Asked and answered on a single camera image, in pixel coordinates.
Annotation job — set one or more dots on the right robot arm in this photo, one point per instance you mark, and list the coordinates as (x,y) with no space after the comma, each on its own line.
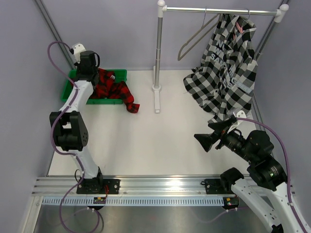
(280,215)

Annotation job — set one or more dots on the metal clothes rack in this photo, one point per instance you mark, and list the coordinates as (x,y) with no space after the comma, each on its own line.
(277,15)

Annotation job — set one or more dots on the green plastic tray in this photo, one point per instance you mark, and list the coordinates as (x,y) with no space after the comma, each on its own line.
(92,101)

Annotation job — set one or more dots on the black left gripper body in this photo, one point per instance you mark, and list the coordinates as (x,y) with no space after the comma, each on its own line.
(78,66)

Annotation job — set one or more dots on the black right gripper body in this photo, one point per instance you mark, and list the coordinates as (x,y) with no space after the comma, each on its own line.
(231,139)

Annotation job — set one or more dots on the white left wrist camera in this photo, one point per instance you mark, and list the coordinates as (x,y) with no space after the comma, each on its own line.
(76,51)

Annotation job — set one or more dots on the black white plaid shirt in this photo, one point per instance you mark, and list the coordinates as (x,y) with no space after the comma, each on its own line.
(225,79)

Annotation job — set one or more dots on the pink clothes hanger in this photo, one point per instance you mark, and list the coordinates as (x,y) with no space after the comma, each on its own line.
(239,30)

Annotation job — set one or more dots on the red black plaid shirt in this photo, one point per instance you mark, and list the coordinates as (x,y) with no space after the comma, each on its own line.
(112,86)

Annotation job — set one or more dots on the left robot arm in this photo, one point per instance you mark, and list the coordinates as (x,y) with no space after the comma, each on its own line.
(69,131)

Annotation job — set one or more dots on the white slotted cable duct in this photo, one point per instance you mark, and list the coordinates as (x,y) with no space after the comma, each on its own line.
(134,201)

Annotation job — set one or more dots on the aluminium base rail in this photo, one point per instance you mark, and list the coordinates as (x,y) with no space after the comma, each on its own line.
(138,186)

